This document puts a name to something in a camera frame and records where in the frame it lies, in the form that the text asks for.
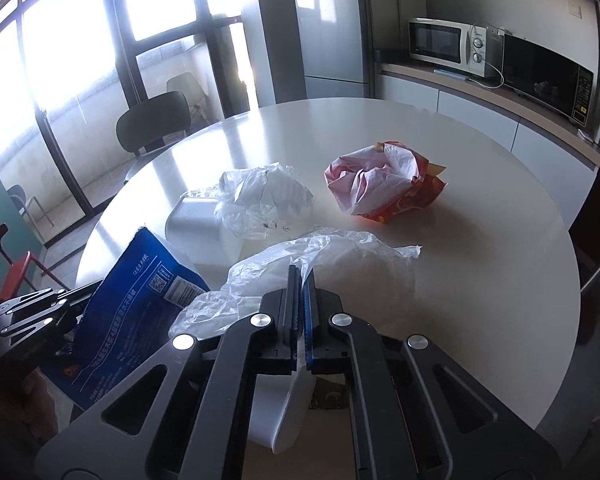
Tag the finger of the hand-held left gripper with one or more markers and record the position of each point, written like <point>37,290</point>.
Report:
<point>40,301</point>
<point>40,322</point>

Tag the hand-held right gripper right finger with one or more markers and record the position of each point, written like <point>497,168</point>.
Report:
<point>310,320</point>

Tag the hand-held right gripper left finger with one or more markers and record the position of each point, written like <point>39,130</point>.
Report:
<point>293,310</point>

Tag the clear plastic bag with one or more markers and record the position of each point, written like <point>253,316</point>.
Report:
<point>340,250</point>

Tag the blue snack packet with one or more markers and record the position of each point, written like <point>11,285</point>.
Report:
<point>130,310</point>

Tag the white plastic bag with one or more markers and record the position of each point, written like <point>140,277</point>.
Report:
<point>265,195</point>

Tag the white container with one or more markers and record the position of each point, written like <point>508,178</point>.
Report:
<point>195,225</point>

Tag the red chair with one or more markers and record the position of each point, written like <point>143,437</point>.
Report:
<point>22,267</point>

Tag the white plastic piece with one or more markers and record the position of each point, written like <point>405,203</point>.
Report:
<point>285,410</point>

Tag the dark metal chair behind glass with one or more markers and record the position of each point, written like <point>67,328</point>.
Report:
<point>17,195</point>

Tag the crumpled pink and red bag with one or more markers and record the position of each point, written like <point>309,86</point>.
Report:
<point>370,180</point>

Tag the black framed glass door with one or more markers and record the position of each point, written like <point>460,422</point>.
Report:
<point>70,35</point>

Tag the wooden table legs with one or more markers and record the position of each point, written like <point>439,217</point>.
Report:
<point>480,110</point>

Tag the flat blue item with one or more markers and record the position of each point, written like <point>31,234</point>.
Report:
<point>452,74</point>

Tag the silver refrigerator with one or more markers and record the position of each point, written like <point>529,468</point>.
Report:
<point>330,25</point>

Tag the white microwave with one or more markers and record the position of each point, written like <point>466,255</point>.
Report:
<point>445,40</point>

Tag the black microwave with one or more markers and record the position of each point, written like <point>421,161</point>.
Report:
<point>540,70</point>

